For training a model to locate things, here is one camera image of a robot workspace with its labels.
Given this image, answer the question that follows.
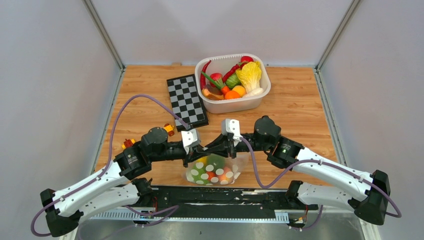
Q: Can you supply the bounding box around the black white checkerboard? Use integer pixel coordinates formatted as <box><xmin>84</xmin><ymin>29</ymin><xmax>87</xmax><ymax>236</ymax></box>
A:
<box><xmin>166</xmin><ymin>74</ymin><xmax>209</xmax><ymax>128</ymax></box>

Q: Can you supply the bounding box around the orange tangerine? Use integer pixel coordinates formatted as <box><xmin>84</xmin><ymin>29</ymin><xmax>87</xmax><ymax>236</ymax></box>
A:
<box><xmin>224</xmin><ymin>90</ymin><xmax>241</xmax><ymax>100</ymax></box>

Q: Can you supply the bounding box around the white plastic food tub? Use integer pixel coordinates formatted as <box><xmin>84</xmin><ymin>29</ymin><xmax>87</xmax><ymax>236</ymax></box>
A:
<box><xmin>194</xmin><ymin>53</ymin><xmax>271</xmax><ymax>114</ymax></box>

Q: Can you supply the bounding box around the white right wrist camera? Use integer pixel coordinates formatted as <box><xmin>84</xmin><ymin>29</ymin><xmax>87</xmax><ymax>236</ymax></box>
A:
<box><xmin>221</xmin><ymin>118</ymin><xmax>242</xmax><ymax>146</ymax></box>

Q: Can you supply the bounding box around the chocolate glazed eclair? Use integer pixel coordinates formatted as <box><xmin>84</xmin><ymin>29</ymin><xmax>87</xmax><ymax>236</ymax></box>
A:
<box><xmin>201</xmin><ymin>85</ymin><xmax>225</xmax><ymax>101</ymax></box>

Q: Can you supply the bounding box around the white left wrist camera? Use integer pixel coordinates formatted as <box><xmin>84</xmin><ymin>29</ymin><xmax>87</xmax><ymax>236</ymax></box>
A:
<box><xmin>180</xmin><ymin>128</ymin><xmax>201</xmax><ymax>154</ymax></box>

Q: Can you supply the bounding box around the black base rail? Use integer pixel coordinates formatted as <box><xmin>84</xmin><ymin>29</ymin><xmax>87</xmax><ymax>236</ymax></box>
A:
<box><xmin>131</xmin><ymin>186</ymin><xmax>319</xmax><ymax>219</ymax></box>

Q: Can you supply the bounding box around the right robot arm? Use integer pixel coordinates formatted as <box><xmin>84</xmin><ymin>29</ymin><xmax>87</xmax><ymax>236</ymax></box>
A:
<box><xmin>205</xmin><ymin>115</ymin><xmax>391</xmax><ymax>225</ymax></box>

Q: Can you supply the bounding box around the yellow napa cabbage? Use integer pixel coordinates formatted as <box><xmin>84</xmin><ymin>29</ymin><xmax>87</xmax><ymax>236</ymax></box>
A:
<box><xmin>235</xmin><ymin>61</ymin><xmax>264</xmax><ymax>98</ymax></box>

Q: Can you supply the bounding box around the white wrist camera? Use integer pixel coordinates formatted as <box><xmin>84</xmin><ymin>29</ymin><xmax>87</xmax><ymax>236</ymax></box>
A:
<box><xmin>180</xmin><ymin>128</ymin><xmax>201</xmax><ymax>154</ymax></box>
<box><xmin>221</xmin><ymin>118</ymin><xmax>242</xmax><ymax>146</ymax></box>

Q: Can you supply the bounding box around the yellow toy brick car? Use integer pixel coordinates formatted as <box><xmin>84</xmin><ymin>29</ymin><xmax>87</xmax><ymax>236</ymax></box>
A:
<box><xmin>163</xmin><ymin>123</ymin><xmax>175</xmax><ymax>137</ymax></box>

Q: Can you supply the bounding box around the red pepper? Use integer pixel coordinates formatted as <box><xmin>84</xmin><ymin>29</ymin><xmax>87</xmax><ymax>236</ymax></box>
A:
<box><xmin>222</xmin><ymin>62</ymin><xmax>244</xmax><ymax>83</ymax></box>

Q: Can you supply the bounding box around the light green leaf vegetable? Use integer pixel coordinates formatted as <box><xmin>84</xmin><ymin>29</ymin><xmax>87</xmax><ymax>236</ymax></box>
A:
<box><xmin>191</xmin><ymin>169</ymin><xmax>211</xmax><ymax>185</ymax></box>

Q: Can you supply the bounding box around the green striped cabbage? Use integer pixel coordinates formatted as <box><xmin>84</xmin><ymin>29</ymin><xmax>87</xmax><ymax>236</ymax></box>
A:
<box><xmin>225</xmin><ymin>73</ymin><xmax>241</xmax><ymax>89</ymax></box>

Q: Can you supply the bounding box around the clear dotted zip bag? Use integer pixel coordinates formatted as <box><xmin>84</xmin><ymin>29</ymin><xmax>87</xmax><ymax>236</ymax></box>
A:
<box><xmin>181</xmin><ymin>153</ymin><xmax>250</xmax><ymax>186</ymax></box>

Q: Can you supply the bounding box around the red yellow brick toy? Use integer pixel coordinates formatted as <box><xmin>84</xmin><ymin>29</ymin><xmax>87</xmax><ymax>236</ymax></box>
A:
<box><xmin>121</xmin><ymin>139</ymin><xmax>136</xmax><ymax>150</ymax></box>

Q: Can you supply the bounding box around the dark green lime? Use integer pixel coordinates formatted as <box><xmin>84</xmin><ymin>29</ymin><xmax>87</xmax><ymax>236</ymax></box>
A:
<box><xmin>205</xmin><ymin>154</ymin><xmax>226</xmax><ymax>172</ymax></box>

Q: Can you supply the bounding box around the long red chili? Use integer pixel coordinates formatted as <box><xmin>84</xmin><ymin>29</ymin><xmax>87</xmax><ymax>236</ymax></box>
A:
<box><xmin>200</xmin><ymin>59</ymin><xmax>212</xmax><ymax>91</ymax></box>

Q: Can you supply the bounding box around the red apple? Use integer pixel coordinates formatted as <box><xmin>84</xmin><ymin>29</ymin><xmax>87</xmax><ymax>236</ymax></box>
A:
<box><xmin>210</xmin><ymin>72</ymin><xmax>225</xmax><ymax>88</ymax></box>
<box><xmin>240</xmin><ymin>55</ymin><xmax>254</xmax><ymax>63</ymax></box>

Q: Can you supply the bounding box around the green onion stalk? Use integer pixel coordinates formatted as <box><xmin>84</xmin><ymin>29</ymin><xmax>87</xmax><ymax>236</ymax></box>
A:
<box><xmin>201</xmin><ymin>71</ymin><xmax>225</xmax><ymax>89</ymax></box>

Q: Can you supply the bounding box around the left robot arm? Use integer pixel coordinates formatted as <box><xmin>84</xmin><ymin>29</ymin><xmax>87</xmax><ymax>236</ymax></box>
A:
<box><xmin>40</xmin><ymin>127</ymin><xmax>201</xmax><ymax>237</ymax></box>

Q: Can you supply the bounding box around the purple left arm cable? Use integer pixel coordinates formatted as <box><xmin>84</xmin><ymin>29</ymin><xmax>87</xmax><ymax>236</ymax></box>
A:
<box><xmin>30</xmin><ymin>94</ymin><xmax>193</xmax><ymax>238</ymax></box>

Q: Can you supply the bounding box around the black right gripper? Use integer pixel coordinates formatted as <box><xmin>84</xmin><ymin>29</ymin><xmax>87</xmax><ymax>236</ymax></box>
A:
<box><xmin>204</xmin><ymin>133</ymin><xmax>271</xmax><ymax>159</ymax></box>

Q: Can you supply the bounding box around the small yellow orange fruit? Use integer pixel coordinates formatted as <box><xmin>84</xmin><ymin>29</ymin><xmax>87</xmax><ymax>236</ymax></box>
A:
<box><xmin>232</xmin><ymin>85</ymin><xmax>247</xmax><ymax>98</ymax></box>

